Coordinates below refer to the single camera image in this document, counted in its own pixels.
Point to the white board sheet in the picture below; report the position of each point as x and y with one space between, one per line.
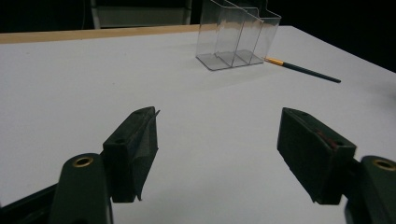
218 124

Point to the wooden table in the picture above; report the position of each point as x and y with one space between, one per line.
93 33

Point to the dark paintbrush with gold ferrule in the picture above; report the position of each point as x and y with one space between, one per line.
305 70

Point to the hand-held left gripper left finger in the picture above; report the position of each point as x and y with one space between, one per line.
130 155

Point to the clear plastic organizer box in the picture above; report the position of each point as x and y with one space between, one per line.
236 37

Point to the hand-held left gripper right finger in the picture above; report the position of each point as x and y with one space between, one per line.
314 155

